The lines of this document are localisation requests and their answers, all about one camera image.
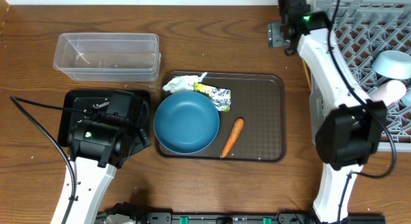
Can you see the dark blue plate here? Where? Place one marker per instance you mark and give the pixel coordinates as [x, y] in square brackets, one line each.
[186, 122]

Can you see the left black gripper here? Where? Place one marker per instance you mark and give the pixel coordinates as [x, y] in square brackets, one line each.
[136, 128]

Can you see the orange carrot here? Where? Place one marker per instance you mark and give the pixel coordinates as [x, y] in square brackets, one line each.
[235, 132]

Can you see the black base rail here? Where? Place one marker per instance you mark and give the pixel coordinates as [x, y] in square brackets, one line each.
[168, 218]

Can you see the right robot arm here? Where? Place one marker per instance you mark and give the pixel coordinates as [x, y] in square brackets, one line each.
[351, 127]

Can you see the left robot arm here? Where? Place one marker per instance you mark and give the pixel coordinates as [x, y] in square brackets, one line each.
[105, 129]

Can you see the grey dishwasher rack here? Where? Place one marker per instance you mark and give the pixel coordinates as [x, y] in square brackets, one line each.
[364, 29]

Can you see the black plastic bin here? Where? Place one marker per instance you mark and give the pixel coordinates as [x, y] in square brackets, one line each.
[86, 100]

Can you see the dark brown serving tray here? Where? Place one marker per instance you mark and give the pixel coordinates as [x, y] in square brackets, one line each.
[260, 100]

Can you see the clear plastic bin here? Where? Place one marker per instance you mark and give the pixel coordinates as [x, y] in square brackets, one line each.
[108, 57]

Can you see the crumpled white paper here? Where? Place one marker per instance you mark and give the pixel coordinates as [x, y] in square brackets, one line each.
[183, 83]

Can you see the white pink cup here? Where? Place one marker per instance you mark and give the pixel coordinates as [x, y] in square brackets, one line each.
[390, 92]

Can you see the green foil snack wrapper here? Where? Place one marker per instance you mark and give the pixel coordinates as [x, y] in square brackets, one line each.
[221, 98]

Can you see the light blue cup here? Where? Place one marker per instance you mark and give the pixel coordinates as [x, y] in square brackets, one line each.
[406, 99]

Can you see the light blue bowl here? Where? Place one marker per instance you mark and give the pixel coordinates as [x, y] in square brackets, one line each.
[392, 64]

